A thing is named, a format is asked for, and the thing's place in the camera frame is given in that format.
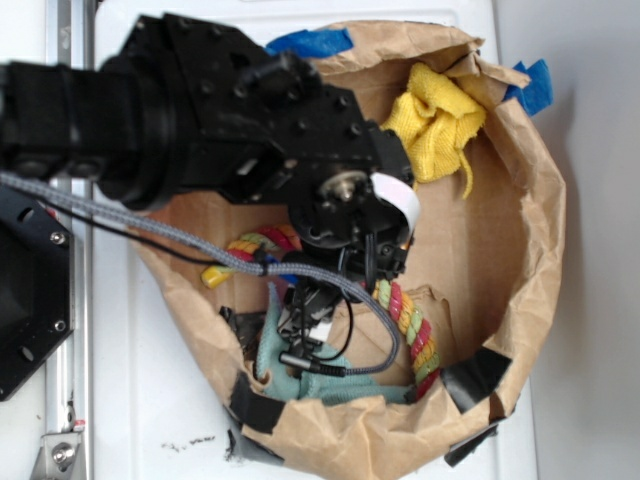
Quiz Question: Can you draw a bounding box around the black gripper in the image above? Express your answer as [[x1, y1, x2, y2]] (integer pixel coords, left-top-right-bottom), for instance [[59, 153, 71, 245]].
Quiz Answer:
[[275, 128, 417, 351]]

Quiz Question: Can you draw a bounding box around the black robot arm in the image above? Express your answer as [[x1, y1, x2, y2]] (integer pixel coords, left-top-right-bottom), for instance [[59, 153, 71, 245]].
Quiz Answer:
[[1, 14, 420, 312]]

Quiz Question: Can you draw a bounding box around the yellow towel cloth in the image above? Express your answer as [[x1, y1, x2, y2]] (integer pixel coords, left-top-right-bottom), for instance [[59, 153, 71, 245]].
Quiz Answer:
[[381, 63, 486, 199]]

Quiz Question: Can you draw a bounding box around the brown paper bag container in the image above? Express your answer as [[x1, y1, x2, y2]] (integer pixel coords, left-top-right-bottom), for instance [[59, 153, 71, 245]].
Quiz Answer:
[[139, 20, 566, 479]]

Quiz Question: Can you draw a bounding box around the teal cloth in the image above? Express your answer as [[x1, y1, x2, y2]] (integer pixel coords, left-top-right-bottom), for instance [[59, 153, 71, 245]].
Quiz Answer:
[[254, 283, 415, 406]]

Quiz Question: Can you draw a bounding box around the blue tape top piece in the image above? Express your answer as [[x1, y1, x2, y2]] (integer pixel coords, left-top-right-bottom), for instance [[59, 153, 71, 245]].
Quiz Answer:
[[265, 28, 354, 58]]

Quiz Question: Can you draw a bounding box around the blue tape piece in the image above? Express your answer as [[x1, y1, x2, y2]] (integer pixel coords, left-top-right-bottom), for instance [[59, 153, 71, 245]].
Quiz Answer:
[[265, 28, 354, 58], [503, 59, 554, 117]]

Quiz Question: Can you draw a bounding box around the black tape lower left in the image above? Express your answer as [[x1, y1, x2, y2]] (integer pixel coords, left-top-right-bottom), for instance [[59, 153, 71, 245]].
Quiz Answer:
[[229, 373, 286, 434]]

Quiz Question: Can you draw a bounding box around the black tape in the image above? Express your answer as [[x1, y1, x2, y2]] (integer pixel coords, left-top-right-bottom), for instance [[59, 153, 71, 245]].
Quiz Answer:
[[229, 373, 286, 434], [440, 347, 512, 414]]

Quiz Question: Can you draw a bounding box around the black tape lower right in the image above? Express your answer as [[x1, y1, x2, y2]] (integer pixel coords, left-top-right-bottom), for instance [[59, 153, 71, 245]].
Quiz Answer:
[[440, 347, 512, 414]]

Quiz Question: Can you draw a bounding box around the blue tape right piece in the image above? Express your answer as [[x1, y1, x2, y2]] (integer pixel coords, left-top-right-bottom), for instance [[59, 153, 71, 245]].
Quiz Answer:
[[503, 59, 554, 117]]

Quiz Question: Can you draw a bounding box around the white plastic tray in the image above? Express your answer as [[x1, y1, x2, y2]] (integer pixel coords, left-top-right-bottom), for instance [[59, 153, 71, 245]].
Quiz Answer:
[[91, 0, 540, 480]]

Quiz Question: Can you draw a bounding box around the white ribbon cable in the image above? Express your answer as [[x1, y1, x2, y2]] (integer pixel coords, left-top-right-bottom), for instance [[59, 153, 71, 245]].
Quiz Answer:
[[370, 171, 422, 241]]

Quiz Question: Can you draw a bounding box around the multicolored twisted rope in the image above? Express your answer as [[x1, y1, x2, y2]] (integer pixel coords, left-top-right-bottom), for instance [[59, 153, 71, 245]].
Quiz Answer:
[[200, 224, 444, 402]]

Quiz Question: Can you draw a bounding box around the grey braided cable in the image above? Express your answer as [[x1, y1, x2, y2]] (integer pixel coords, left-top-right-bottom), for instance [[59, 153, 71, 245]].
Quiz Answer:
[[0, 172, 401, 377]]

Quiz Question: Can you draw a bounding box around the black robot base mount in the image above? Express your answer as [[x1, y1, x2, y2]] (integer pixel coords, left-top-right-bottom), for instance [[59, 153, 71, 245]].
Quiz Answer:
[[1, 186, 72, 401]]

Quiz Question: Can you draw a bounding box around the aluminium extrusion rail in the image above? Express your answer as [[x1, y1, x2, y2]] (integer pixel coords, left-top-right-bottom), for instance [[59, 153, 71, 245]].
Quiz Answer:
[[45, 0, 98, 479]]

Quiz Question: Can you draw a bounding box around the metal corner bracket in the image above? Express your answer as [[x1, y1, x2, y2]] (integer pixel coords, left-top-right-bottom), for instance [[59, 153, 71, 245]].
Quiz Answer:
[[30, 432, 87, 480]]

